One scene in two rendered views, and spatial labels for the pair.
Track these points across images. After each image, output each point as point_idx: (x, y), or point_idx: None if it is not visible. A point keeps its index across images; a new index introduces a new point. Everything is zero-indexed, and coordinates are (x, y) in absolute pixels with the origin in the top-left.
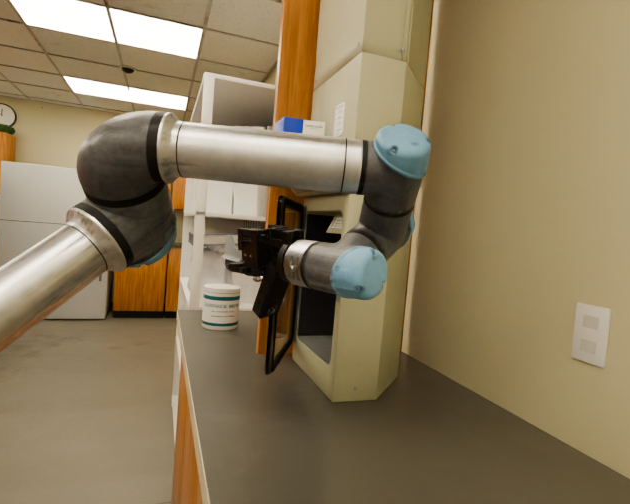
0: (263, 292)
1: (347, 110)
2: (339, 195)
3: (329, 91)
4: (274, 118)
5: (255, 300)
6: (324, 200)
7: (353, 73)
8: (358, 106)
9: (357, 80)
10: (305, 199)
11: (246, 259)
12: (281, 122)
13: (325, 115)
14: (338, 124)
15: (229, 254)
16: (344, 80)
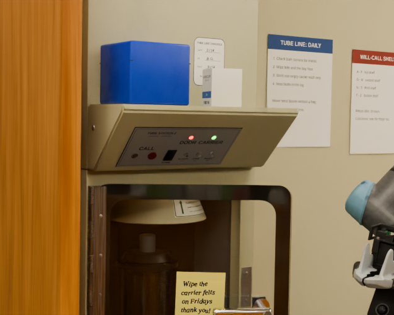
0: None
1: (232, 56)
2: (227, 170)
3: (167, 3)
4: (72, 11)
5: None
6: (179, 176)
7: (241, 11)
8: (256, 60)
9: (252, 25)
10: (92, 173)
11: None
12: (177, 52)
13: (157, 38)
14: (208, 68)
15: (388, 273)
16: (216, 9)
